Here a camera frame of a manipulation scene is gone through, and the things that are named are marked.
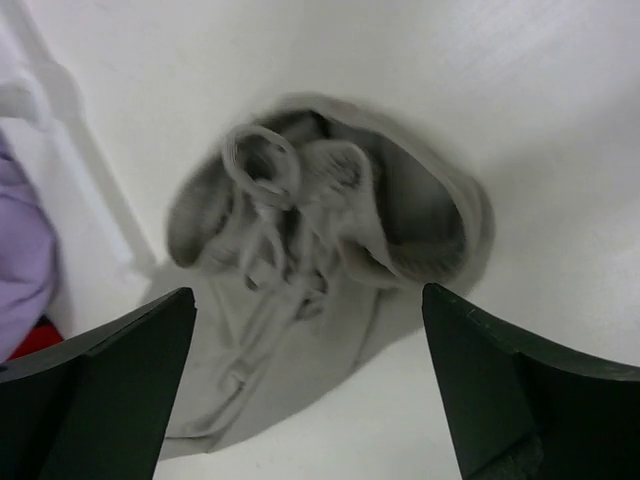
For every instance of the grey trousers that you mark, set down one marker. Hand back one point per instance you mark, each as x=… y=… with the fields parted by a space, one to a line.
x=307 y=235

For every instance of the lilac shirt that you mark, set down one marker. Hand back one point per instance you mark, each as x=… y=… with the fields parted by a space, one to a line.
x=29 y=266

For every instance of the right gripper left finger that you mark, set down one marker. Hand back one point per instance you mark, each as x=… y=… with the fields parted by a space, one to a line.
x=96 y=406

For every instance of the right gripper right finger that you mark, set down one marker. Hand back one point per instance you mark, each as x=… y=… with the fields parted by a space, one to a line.
x=520 y=406

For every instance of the red jacket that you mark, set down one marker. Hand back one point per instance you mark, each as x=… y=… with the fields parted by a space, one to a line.
x=41 y=337

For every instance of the white clothes rack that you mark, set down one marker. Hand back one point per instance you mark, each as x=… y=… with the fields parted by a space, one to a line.
x=39 y=90

